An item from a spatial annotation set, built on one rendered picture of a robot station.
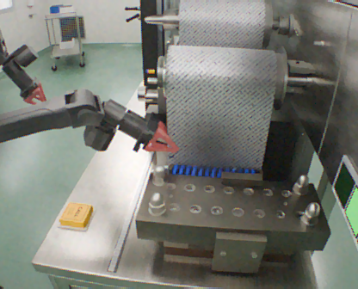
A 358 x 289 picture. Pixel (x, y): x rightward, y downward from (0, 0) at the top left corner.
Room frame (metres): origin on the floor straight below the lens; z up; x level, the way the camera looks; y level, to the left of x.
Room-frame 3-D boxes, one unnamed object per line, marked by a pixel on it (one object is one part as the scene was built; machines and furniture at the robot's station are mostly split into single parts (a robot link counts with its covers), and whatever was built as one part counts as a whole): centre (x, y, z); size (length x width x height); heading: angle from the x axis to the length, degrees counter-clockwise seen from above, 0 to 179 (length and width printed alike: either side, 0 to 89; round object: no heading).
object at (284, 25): (0.88, -0.30, 1.33); 0.07 x 0.07 x 0.07; 83
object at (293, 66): (0.63, -0.28, 1.28); 0.06 x 0.05 x 0.02; 83
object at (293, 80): (0.63, -0.27, 1.25); 0.07 x 0.04 x 0.04; 83
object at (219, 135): (0.59, -0.09, 1.11); 0.23 x 0.01 x 0.18; 83
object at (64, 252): (1.60, -0.13, 0.88); 2.52 x 0.66 x 0.04; 173
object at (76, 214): (0.54, 0.27, 0.91); 0.07 x 0.07 x 0.02; 83
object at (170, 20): (0.92, 0.01, 1.33); 0.06 x 0.06 x 0.06; 83
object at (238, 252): (0.38, -0.12, 0.96); 0.10 x 0.03 x 0.11; 83
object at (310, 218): (0.41, -0.27, 1.05); 0.04 x 0.04 x 0.04
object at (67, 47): (5.12, 1.98, 0.51); 0.91 x 0.58 x 1.02; 17
